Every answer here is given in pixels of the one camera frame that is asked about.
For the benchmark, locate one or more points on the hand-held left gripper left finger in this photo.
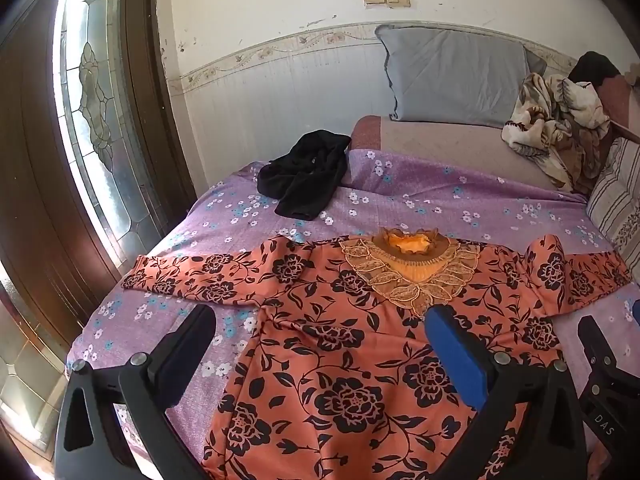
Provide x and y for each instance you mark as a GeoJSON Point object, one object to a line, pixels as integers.
{"type": "Point", "coordinates": [189, 332]}

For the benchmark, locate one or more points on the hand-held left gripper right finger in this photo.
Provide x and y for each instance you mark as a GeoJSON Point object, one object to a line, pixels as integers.
{"type": "Point", "coordinates": [456, 355]}

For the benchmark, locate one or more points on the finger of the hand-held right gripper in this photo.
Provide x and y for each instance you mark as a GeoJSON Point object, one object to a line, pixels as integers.
{"type": "Point", "coordinates": [595, 340]}
{"type": "Point", "coordinates": [636, 310]}

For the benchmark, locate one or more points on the orange floral garment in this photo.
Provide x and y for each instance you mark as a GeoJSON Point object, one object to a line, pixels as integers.
{"type": "Point", "coordinates": [350, 360]}

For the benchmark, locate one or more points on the striped floral cushion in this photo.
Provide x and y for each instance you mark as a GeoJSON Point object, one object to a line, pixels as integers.
{"type": "Point", "coordinates": [615, 195]}

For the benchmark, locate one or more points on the purple floral bedsheet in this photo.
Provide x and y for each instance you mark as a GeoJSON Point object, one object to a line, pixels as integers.
{"type": "Point", "coordinates": [450, 195]}

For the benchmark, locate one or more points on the black cloth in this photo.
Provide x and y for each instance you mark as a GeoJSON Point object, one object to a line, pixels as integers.
{"type": "Point", "coordinates": [305, 175]}

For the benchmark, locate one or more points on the crumpled floral blanket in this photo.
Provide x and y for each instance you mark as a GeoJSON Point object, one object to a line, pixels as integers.
{"type": "Point", "coordinates": [550, 125]}

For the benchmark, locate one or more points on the brown mattress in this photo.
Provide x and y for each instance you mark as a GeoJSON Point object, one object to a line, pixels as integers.
{"type": "Point", "coordinates": [450, 145]}

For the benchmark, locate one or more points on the beige towel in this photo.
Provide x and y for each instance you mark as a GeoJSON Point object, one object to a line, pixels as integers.
{"type": "Point", "coordinates": [633, 78]}

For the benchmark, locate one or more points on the dark cloth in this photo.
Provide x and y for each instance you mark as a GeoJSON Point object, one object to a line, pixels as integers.
{"type": "Point", "coordinates": [595, 67]}

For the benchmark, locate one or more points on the grey pillow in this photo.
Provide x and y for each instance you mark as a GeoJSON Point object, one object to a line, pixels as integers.
{"type": "Point", "coordinates": [450, 75]}

